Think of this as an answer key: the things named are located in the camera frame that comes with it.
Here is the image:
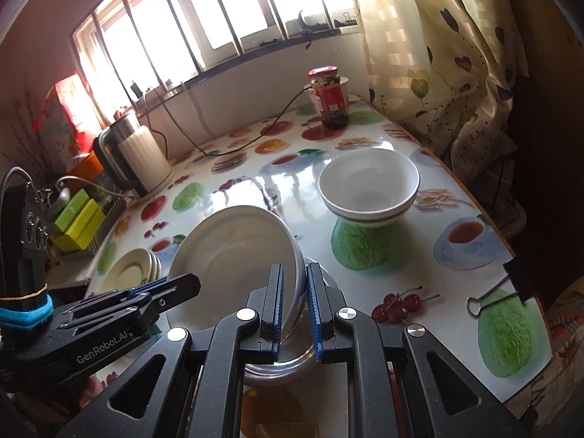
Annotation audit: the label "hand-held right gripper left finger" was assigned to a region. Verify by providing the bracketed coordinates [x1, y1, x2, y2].
[55, 264, 286, 438]

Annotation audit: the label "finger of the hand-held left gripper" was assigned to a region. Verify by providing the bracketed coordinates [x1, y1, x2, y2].
[55, 273, 202, 345]
[59, 278, 169, 318]

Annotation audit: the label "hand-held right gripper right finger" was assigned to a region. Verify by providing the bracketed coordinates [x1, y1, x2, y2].
[307, 262, 532, 438]

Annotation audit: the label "large white blue-striped bowl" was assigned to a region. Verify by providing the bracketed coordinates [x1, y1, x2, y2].
[168, 205, 306, 345]

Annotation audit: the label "stainless steel bowl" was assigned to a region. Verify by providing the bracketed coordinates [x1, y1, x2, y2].
[166, 258, 341, 377]

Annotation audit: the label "small white blue-striped bowl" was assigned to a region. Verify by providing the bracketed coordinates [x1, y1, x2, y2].
[318, 148, 420, 229]

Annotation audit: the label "white shelf board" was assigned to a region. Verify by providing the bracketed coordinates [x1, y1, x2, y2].
[43, 255, 103, 290]

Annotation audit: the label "grey handheld device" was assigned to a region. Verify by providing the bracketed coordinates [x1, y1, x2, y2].
[46, 187, 71, 211]

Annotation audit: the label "grey ribbed tray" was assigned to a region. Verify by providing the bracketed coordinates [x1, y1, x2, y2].
[59, 194, 128, 261]

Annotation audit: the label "orange container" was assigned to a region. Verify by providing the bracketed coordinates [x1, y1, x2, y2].
[68, 150, 105, 183]

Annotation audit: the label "dried twigs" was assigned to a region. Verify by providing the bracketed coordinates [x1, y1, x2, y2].
[0, 87, 51, 183]

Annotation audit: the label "food printed table cover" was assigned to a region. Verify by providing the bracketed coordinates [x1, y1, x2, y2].
[84, 96, 555, 438]

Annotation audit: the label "white electric kettle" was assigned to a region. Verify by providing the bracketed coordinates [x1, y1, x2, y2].
[92, 112, 174, 197]

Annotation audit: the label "red gift bag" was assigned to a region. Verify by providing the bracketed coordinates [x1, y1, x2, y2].
[36, 73, 99, 169]

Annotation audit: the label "black binder clip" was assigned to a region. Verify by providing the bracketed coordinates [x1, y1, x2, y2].
[466, 258, 534, 319]

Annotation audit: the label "red label glass jar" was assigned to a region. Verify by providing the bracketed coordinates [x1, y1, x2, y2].
[307, 66, 351, 129]

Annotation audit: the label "printed bedding cloth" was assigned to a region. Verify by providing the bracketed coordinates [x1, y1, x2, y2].
[506, 292, 584, 425]

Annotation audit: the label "window with metal bars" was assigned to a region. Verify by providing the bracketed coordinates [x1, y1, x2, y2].
[68, 0, 361, 101]

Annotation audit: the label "black curved object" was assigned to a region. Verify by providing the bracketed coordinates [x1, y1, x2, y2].
[294, 9, 320, 32]

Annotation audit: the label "heart print curtain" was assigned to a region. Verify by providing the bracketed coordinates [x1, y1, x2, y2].
[347, 0, 525, 183]

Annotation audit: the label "grey cable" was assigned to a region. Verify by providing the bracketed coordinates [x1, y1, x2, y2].
[57, 174, 138, 199]

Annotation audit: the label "black cable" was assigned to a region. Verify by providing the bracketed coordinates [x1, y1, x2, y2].
[180, 80, 315, 158]

